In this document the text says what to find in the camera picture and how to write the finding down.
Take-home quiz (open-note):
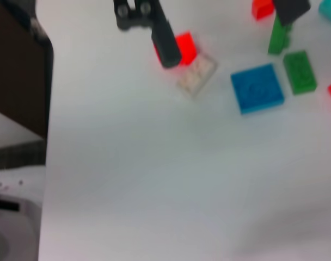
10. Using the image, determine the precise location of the grey device with black slot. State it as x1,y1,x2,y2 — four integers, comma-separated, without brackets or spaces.
0,190,43,261

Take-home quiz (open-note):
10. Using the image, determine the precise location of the translucent white square brick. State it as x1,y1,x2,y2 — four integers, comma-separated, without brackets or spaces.
176,53,218,98

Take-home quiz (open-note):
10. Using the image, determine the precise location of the flat green two-stud brick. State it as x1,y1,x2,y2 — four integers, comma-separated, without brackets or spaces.
283,50,318,95

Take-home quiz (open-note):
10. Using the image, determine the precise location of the dark brown cabinet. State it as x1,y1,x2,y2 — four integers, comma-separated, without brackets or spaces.
0,0,54,140

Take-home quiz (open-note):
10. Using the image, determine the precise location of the orange-red wedge toy brick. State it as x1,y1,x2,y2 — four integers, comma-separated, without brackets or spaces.
154,31,197,67

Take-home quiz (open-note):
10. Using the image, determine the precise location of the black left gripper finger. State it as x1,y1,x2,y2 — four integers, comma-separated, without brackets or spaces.
273,0,311,26
113,0,182,69

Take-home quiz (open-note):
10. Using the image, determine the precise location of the blue square toy brick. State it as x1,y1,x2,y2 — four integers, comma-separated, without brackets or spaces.
230,63,285,115

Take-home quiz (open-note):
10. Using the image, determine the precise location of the thick green toy brick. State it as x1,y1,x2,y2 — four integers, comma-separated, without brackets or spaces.
267,15,293,55

